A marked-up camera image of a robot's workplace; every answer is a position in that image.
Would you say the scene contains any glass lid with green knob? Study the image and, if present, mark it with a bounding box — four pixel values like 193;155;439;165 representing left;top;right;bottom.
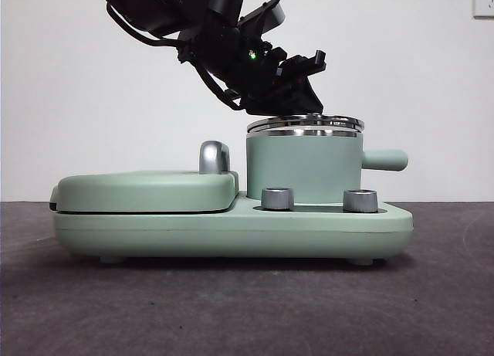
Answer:
246;114;365;134

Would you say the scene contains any silver control knob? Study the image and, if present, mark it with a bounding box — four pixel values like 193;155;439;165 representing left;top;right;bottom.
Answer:
261;187;295;210
342;188;378;213

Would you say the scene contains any green breakfast machine base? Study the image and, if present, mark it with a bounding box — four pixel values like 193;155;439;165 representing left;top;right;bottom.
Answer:
52;192;414;265

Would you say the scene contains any green steamer pot with handle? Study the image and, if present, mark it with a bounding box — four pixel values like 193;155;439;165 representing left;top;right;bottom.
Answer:
245;130;409;202

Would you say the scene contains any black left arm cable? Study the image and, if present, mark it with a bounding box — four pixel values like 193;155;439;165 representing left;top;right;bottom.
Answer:
106;4;241;112

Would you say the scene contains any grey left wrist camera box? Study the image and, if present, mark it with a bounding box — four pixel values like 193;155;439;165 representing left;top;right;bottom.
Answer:
237;0;286;31

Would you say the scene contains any green griddle cover silver handle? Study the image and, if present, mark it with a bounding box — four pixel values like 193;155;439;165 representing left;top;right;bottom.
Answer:
49;140;239;214

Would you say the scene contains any white wall socket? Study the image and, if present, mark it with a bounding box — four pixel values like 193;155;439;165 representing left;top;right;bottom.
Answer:
472;0;494;19

